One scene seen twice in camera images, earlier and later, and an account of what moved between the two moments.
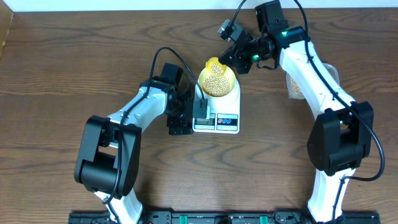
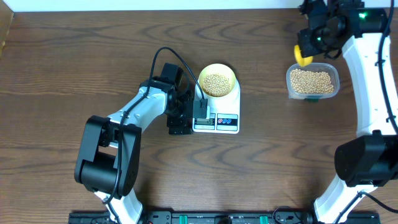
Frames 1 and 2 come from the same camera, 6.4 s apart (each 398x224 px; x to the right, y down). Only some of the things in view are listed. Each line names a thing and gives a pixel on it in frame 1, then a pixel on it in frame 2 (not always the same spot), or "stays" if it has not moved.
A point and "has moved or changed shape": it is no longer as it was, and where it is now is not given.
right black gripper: x=236 y=60 -> x=306 y=49
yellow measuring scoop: x=214 y=66 has moved or changed shape
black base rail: x=226 y=217 stays
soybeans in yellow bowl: x=216 y=86 stays
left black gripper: x=173 y=124 stays
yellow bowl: x=217 y=86 stays
